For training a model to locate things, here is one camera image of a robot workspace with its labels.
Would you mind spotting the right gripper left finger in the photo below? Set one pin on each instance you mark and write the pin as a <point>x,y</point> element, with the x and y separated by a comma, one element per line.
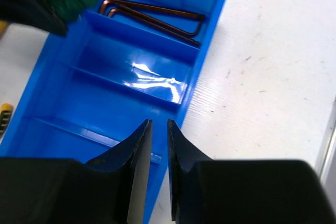
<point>111,187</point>

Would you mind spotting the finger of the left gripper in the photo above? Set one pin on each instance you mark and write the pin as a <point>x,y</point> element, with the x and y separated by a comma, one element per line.
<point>35,13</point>

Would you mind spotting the blue divided plastic bin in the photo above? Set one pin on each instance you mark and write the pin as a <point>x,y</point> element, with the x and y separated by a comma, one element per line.
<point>91,89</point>

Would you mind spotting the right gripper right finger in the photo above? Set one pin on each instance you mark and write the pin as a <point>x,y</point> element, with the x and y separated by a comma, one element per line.
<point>204,190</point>

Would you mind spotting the dark hex key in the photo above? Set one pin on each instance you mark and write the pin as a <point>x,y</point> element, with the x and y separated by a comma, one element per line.
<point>132,6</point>
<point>152,24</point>

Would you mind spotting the yellow black pliers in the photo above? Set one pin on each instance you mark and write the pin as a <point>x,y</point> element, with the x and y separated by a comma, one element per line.
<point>5,117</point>
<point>3,27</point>

